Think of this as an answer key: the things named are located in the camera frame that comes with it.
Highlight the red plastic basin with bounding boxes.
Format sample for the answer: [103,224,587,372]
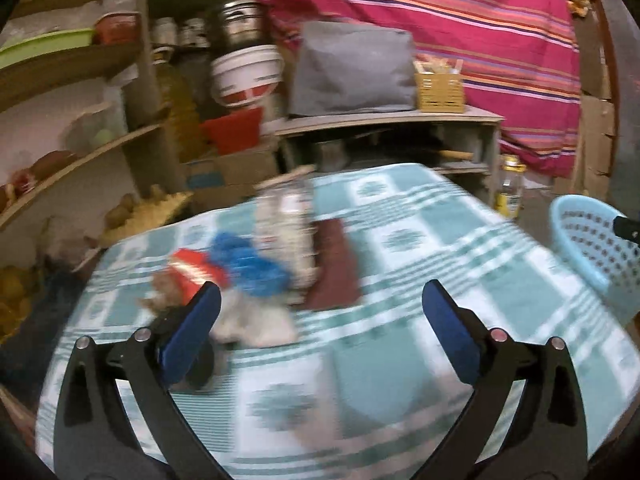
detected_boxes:
[201,107,263,156]

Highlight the steel cooking pot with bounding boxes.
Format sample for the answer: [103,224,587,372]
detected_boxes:
[215,0,271,51]

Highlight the red plastic basket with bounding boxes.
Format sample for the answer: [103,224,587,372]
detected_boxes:
[95,12,141,45]

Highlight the green checked tablecloth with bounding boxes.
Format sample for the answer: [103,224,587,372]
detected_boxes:
[35,162,640,480]

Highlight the cardboard box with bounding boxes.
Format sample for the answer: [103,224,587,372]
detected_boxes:
[182,150,281,201]

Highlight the small steel pot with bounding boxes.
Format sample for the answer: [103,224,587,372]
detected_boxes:
[315,140,347,171]

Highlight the yellow label oil bottle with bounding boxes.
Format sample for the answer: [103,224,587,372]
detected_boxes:
[495,155,527,220]

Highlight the cardboard panel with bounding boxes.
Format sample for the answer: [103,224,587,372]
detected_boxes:
[570,0,621,196]

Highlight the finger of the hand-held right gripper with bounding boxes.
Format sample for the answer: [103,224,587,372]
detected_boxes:
[614,215,640,242]

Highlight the grey fabric bag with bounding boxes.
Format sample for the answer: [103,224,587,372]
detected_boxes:
[287,21,418,117]

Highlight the pink striped cloth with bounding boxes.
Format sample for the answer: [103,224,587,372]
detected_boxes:
[235,0,583,178]

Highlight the bundle of wooden utensils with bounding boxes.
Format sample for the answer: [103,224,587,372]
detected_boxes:
[414,57,465,77]

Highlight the blue cloth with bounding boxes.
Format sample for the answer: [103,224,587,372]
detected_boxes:
[207,231,291,297]

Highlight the light blue plastic basket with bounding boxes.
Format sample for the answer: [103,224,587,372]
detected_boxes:
[549,195,640,328]

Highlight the curved wooden shelf rack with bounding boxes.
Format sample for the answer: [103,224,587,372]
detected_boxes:
[0,0,186,241]

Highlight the white plastic bucket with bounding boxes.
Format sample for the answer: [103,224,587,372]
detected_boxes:
[210,44,285,108]

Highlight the red cloth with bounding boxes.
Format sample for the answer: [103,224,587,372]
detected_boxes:
[167,249,228,306]

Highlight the maroon cloth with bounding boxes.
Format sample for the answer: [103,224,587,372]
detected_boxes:
[302,219,362,311]

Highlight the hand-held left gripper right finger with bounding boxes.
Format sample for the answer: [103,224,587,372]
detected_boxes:
[421,280,591,480]

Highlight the green plastic tray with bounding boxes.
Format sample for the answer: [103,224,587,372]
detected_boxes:
[0,28,96,70]

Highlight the large yellow oil jug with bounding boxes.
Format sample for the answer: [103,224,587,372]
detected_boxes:
[152,47,201,161]

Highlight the woven yellow basket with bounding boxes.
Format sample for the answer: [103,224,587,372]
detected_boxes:
[414,71,467,114]

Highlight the low wooden shelf unit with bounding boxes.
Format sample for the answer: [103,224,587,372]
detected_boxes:
[274,107,506,206]

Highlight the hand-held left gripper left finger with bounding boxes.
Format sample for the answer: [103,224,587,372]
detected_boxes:
[52,281,236,480]

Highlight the pile of ginger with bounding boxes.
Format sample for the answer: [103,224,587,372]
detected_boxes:
[132,185,193,233]

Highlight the pile of potatoes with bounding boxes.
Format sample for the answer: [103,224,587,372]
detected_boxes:
[102,194,136,228]

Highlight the white fluffy cloth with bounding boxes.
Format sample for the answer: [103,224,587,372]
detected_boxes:
[210,285,298,348]

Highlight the row of metal cups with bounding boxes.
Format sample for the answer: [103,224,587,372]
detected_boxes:
[152,16,208,48]

